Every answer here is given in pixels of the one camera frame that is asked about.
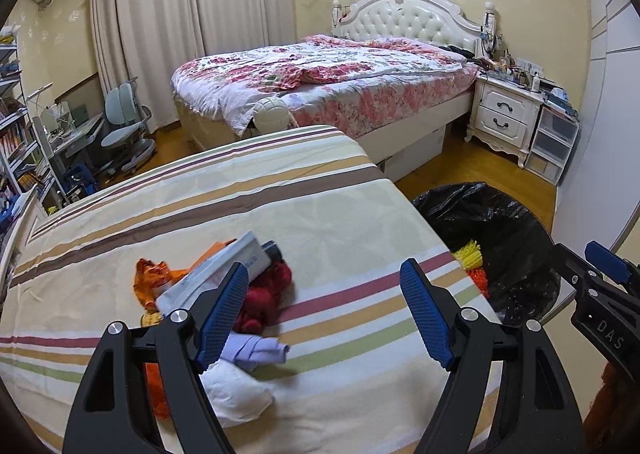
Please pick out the white storage box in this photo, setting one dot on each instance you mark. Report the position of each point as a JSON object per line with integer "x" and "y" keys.
{"x": 417, "y": 153}

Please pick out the white nightstand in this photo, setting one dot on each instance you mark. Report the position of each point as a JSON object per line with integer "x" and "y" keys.
{"x": 502, "y": 113}

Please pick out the clear plastic drawer unit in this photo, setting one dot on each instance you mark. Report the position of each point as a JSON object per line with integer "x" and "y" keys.
{"x": 552, "y": 143}

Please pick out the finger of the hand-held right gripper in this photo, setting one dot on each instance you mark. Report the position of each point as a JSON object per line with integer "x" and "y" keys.
{"x": 607, "y": 261}
{"x": 575, "y": 266}

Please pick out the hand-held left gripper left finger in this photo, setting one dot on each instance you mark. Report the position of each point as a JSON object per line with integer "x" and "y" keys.
{"x": 220, "y": 316}

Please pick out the grey study desk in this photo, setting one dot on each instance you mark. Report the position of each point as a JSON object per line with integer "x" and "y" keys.
{"x": 75, "y": 136}

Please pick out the floral quilt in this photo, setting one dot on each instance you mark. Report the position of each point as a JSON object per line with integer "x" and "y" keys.
{"x": 350, "y": 78}

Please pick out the striped bed sheet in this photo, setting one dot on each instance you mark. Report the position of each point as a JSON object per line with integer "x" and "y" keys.
{"x": 300, "y": 194}

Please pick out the pale blue desk chair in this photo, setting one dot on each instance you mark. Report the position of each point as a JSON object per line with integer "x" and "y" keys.
{"x": 122, "y": 133}

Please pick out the dark red ribbon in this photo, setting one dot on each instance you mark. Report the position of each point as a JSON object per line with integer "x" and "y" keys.
{"x": 260, "y": 299}

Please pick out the white tube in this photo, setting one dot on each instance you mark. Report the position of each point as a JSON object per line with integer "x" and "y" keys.
{"x": 225, "y": 259}

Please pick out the white bookshelf with books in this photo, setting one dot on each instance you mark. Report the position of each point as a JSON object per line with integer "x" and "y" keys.
{"x": 20, "y": 133}

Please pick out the white bed with tufted headboard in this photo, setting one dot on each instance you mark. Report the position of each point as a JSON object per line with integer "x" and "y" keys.
{"x": 415, "y": 16}

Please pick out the person's right forearm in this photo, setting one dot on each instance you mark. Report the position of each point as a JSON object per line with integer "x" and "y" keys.
{"x": 607, "y": 414}

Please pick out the purple crumpled paper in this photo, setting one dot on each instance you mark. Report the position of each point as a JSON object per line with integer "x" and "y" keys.
{"x": 255, "y": 351}

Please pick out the orange foam net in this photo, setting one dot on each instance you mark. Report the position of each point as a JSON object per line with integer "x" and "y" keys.
{"x": 480, "y": 281}
{"x": 157, "y": 389}

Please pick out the trash bin with black bag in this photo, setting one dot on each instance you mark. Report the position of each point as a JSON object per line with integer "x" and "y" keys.
{"x": 500, "y": 224}

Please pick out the orange wrapper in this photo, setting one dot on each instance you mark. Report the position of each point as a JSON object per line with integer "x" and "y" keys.
{"x": 212, "y": 254}
{"x": 150, "y": 279}

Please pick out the yellow small bottle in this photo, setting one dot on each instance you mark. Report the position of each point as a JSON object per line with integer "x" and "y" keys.
{"x": 150, "y": 320}

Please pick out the white desk lamp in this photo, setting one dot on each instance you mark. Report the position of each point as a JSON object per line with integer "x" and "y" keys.
{"x": 37, "y": 96}

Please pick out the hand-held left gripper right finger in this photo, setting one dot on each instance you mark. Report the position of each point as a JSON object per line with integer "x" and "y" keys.
{"x": 425, "y": 314}

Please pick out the white tissue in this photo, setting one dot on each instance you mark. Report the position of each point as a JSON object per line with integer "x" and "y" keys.
{"x": 235, "y": 394}

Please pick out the yellow foam net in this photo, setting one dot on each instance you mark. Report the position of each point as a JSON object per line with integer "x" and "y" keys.
{"x": 469, "y": 256}

